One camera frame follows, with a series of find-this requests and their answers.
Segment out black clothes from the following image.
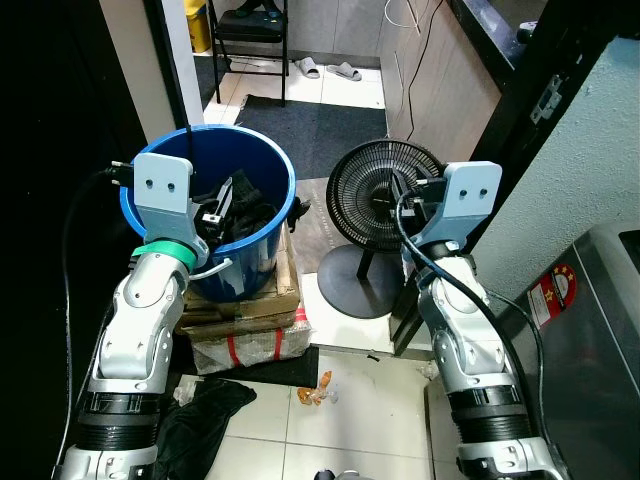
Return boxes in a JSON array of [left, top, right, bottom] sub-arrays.
[[200, 170, 287, 247]]

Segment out dark washing machine lid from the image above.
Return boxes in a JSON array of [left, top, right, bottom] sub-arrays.
[[612, 229, 640, 269]]

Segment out grey top-load washing machine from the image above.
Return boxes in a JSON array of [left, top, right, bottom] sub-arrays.
[[488, 227, 640, 480]]

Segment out black standing fan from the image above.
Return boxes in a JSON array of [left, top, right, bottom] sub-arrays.
[[317, 139, 447, 321]]

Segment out blue plastic bucket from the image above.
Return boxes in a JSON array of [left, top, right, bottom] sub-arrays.
[[119, 124, 297, 302]]

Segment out brown cardboard box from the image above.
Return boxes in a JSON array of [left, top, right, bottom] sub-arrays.
[[178, 228, 303, 328]]

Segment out dark grey floor mat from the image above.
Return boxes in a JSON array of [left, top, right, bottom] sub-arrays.
[[234, 94, 390, 182]]

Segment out wooden cabinet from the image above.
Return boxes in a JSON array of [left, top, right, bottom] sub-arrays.
[[379, 0, 503, 167]]

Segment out plastic-wrapped package with red tape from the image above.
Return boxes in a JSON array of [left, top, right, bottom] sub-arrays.
[[188, 308, 312, 377]]

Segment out white slipper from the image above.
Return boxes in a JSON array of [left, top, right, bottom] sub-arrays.
[[292, 56, 322, 80], [326, 61, 364, 82]]

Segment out metal door latch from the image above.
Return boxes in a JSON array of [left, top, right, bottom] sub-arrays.
[[533, 74, 562, 127]]

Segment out red round washer sticker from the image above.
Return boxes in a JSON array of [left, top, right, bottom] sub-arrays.
[[526, 263, 579, 330]]

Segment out yellow plastic container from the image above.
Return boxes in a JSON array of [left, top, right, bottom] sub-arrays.
[[184, 0, 214, 54]]

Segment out black folding chair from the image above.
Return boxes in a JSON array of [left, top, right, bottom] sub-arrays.
[[207, 0, 292, 107]]

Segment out orange snack wrapper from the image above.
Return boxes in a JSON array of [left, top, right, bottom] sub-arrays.
[[296, 371, 339, 407]]

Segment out black crumpled cloth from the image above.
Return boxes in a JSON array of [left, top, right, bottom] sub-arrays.
[[150, 378, 259, 480]]

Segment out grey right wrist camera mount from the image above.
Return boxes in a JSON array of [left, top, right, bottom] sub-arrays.
[[415, 161, 503, 247]]

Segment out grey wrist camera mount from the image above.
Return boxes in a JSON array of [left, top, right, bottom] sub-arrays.
[[132, 152, 211, 247], [415, 161, 503, 247]]

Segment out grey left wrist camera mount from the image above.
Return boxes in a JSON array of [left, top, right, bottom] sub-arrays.
[[132, 152, 211, 247]]

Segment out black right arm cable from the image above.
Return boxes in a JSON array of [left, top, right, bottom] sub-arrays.
[[396, 188, 547, 446]]

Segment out white door post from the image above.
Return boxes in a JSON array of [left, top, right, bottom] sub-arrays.
[[99, 0, 207, 143]]

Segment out thin white cable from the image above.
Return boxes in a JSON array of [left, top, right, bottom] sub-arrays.
[[384, 0, 447, 101]]

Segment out black door frame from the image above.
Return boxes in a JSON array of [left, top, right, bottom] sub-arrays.
[[447, 0, 640, 217]]

